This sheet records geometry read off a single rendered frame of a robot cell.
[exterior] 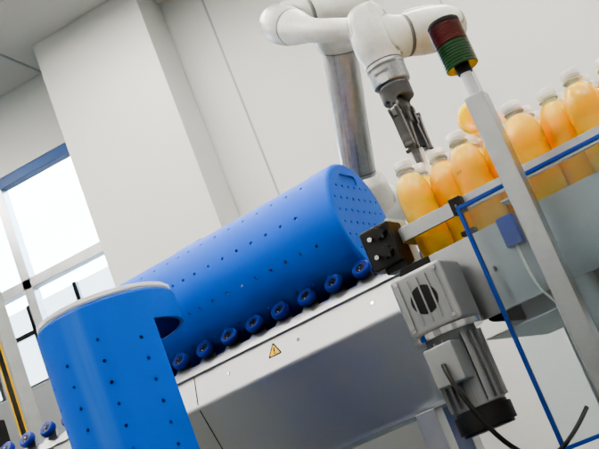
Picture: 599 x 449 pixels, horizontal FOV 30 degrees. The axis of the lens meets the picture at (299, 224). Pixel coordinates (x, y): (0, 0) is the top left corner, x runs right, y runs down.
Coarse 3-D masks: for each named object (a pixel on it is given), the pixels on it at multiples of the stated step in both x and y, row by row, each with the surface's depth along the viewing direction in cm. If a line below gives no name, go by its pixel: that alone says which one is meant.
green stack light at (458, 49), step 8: (456, 40) 204; (464, 40) 205; (440, 48) 206; (448, 48) 204; (456, 48) 204; (464, 48) 204; (472, 48) 206; (440, 56) 206; (448, 56) 204; (456, 56) 204; (464, 56) 203; (472, 56) 204; (448, 64) 205; (456, 64) 204; (464, 64) 205; (472, 64) 207; (448, 72) 206
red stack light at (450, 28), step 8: (440, 24) 205; (448, 24) 205; (456, 24) 206; (432, 32) 207; (440, 32) 205; (448, 32) 205; (456, 32) 205; (464, 32) 206; (432, 40) 208; (440, 40) 205; (448, 40) 205
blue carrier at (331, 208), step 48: (288, 192) 254; (336, 192) 248; (240, 240) 255; (288, 240) 247; (336, 240) 242; (192, 288) 259; (240, 288) 254; (288, 288) 250; (192, 336) 262; (240, 336) 262
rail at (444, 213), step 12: (588, 132) 209; (564, 144) 212; (576, 144) 210; (540, 156) 214; (552, 156) 213; (528, 168) 215; (492, 180) 218; (468, 192) 220; (480, 192) 219; (432, 216) 224; (444, 216) 223; (408, 228) 226; (420, 228) 225; (408, 240) 226
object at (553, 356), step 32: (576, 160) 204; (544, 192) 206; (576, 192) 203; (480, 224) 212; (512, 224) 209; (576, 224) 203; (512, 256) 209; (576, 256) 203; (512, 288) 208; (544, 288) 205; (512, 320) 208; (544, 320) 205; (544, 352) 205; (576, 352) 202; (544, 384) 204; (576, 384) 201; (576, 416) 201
